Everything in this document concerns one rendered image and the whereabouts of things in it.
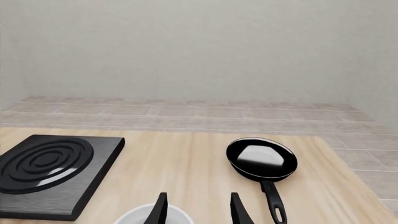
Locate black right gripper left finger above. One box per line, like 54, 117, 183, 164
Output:
144, 192, 169, 224

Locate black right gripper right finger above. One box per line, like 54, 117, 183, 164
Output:
230, 192, 257, 224

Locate white bowl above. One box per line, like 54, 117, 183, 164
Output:
112, 203, 195, 224

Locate black frying pan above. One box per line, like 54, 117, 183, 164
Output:
226, 136, 299, 224

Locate flat black stove plate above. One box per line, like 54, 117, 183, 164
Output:
0, 134, 126, 222

